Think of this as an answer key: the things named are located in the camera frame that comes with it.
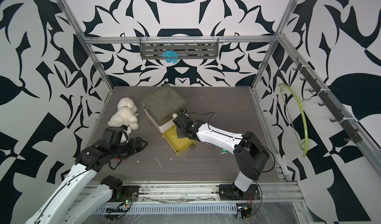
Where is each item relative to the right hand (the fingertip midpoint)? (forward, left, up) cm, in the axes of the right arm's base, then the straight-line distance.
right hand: (182, 128), depth 87 cm
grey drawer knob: (-8, -6, -7) cm, 12 cm away
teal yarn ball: (+37, +6, +25) cm, 45 cm away
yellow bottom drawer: (-6, +3, -8) cm, 11 cm away
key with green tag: (-10, -24, -11) cm, 29 cm away
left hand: (-11, +19, +6) cm, 23 cm away
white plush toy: (+9, +34, +1) cm, 35 cm away
